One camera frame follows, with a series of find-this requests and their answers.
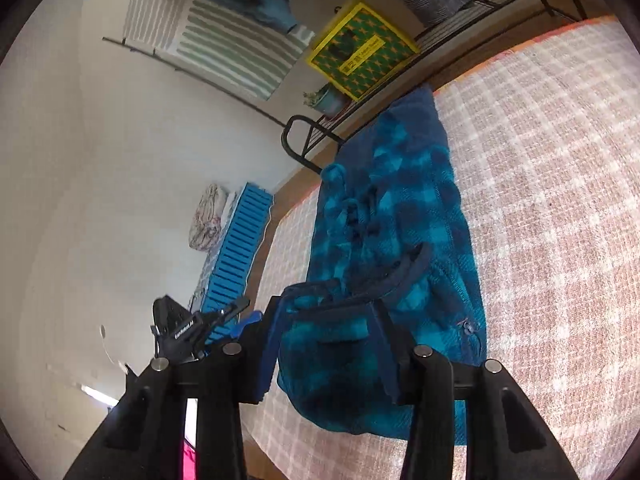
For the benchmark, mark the long blue denim jacket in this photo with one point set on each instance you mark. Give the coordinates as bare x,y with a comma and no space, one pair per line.
275,10

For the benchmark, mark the white power strip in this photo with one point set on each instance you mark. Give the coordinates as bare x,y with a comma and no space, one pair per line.
100,393

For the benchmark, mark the beige checked blanket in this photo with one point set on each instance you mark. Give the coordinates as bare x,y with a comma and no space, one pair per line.
550,210

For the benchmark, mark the floral fabric bundle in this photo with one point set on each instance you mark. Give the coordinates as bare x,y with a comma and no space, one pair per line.
205,220

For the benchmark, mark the small potted plant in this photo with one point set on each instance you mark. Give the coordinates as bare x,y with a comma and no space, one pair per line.
330,102

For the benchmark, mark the yellow green printed box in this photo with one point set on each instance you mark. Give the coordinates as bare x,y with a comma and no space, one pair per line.
360,50

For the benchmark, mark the white folded cloth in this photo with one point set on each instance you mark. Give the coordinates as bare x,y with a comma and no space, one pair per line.
228,205

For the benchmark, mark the blue slatted crate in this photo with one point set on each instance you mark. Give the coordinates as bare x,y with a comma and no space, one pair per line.
240,245

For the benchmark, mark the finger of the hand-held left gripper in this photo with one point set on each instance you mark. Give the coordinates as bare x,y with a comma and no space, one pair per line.
249,324
227,312

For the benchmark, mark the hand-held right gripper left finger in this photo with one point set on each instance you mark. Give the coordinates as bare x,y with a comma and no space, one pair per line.
266,360

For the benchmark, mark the teal plaid fleece jacket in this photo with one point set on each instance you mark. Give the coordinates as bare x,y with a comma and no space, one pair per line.
400,200

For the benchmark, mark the black metal clothes rack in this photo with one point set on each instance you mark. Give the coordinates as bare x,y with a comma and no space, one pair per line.
460,17

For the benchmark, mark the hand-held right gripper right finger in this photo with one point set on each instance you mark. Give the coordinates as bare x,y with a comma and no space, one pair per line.
392,370

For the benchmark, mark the grey striped hanging cloth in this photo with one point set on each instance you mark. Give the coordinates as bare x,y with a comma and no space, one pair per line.
225,45

